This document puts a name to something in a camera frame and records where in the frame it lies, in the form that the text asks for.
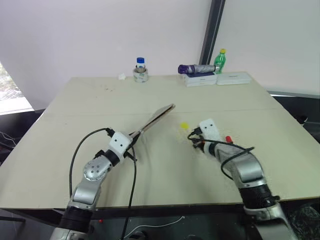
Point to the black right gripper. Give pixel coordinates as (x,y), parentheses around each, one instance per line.
(198,143)

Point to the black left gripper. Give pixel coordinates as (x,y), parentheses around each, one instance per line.
(130,146)

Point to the yellow highlighter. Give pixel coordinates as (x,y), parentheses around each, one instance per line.
(184,125)

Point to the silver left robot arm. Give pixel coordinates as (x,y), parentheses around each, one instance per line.
(93,172)

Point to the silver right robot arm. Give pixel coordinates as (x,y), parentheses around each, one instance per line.
(246,167)

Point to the white and blue box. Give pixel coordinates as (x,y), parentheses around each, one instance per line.
(201,80)

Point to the purple grey folded umbrella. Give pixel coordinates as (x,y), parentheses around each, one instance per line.
(197,68)

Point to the flat white box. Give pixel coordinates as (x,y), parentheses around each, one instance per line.
(233,78)

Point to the grey tape roll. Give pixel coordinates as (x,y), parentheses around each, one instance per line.
(140,75)

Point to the small white crumpled object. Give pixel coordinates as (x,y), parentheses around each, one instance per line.
(122,76)

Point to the green bottle yellow cap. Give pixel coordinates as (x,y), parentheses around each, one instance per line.
(220,61)

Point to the blue-capped clear bottle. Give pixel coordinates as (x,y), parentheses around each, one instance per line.
(140,63)

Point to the dark side furniture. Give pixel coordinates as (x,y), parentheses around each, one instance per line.
(297,110)

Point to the dark textured rounded shape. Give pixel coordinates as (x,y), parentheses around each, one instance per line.
(303,218)

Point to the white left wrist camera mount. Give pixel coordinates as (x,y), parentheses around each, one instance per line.
(119,143)

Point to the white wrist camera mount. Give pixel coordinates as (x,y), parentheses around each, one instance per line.
(210,129)
(119,143)

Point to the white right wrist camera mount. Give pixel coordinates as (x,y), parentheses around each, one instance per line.
(210,129)

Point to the dark vertical window frame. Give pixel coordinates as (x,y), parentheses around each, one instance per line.
(212,32)

